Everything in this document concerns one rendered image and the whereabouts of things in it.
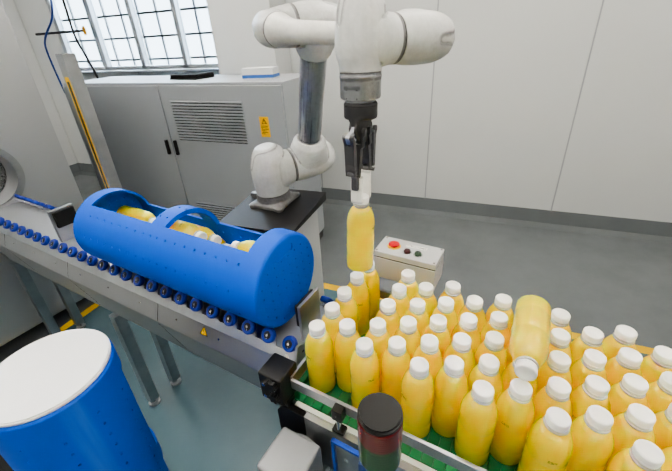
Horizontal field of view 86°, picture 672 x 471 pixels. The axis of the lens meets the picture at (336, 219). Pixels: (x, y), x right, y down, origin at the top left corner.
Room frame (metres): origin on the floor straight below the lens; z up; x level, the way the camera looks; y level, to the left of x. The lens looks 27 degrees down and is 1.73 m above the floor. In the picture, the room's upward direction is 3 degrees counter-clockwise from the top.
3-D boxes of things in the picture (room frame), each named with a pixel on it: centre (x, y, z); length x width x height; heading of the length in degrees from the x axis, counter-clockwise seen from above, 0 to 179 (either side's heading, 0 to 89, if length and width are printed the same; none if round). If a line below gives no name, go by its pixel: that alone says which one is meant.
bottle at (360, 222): (0.81, -0.06, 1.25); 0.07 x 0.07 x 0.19
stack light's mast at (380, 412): (0.32, -0.05, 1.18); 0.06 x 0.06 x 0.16
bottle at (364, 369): (0.59, -0.05, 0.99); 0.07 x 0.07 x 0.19
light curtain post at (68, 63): (1.87, 1.21, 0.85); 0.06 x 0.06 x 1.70; 59
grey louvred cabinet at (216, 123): (3.17, 1.21, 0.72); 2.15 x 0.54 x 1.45; 67
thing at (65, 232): (1.51, 1.24, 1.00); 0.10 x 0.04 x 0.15; 149
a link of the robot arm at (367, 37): (0.83, -0.08, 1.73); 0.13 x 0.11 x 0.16; 117
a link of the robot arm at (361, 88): (0.82, -0.07, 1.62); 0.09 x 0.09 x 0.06
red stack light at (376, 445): (0.32, -0.05, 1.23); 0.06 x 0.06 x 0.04
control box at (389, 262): (0.97, -0.23, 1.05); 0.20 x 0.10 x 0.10; 59
